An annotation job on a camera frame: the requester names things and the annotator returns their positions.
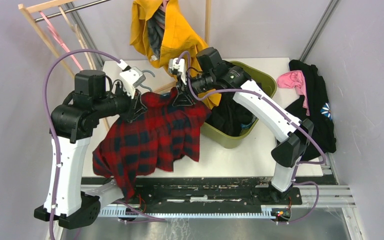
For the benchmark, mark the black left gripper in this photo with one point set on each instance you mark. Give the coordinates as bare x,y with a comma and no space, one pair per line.
136,107

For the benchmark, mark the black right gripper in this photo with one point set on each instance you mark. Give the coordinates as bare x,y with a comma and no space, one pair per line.
183,96

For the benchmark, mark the red plaid skirt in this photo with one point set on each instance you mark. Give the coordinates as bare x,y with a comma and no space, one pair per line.
155,140

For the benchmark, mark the black skirt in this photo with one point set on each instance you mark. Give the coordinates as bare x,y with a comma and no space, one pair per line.
228,116

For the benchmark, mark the blue floral skirt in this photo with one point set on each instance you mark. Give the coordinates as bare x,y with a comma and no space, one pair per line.
245,126

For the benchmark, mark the olive green plastic basket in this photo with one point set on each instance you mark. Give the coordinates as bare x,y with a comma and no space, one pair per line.
266,83

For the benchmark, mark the beige wooden hanger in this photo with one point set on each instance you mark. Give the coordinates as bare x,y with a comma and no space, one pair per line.
75,28

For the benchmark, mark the pink plastic hanger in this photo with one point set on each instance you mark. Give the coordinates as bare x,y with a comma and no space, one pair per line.
57,36

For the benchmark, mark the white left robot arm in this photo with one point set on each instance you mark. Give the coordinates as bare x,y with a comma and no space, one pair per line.
73,124

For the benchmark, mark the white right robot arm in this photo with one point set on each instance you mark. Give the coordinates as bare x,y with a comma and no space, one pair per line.
218,76

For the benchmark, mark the yellow skirt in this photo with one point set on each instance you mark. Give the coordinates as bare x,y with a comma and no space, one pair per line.
160,32

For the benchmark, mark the pink garment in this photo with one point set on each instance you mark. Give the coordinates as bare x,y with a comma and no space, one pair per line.
295,79

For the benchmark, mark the metal rack rod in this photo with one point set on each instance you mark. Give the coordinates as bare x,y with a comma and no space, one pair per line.
55,3

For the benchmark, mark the black garment with flower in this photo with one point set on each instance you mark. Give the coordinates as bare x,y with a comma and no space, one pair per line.
315,107

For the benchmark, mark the wooden clothes rack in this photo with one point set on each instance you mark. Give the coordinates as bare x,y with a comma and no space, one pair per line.
76,18

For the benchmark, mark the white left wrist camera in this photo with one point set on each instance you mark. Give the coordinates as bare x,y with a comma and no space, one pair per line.
130,77

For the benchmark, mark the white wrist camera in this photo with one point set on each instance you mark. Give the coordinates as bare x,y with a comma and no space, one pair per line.
130,77
177,67

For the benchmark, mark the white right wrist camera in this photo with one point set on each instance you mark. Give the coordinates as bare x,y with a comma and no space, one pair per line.
177,67

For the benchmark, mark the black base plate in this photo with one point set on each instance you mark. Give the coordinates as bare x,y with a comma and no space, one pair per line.
209,195

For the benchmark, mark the white cable duct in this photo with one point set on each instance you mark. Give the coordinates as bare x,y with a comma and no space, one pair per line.
120,211

